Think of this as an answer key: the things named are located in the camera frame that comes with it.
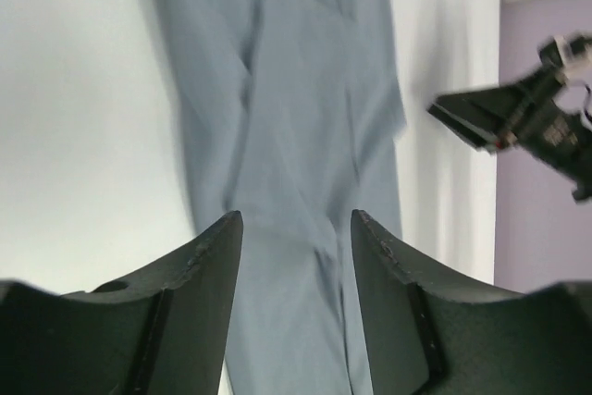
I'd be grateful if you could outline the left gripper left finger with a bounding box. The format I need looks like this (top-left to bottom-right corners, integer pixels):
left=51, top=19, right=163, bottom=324
left=1, top=211, right=243, bottom=394

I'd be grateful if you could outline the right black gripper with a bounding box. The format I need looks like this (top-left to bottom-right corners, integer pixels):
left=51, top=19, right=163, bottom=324
left=426, top=38, right=591, bottom=203

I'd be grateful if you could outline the grey t shirt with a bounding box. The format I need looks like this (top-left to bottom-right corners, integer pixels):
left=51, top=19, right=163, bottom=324
left=159, top=0, right=405, bottom=394

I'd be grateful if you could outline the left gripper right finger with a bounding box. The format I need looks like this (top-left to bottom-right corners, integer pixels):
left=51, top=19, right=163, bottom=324
left=351, top=210, right=591, bottom=394

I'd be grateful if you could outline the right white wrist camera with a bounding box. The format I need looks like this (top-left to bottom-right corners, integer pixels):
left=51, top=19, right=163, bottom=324
left=554, top=33, right=591, bottom=84

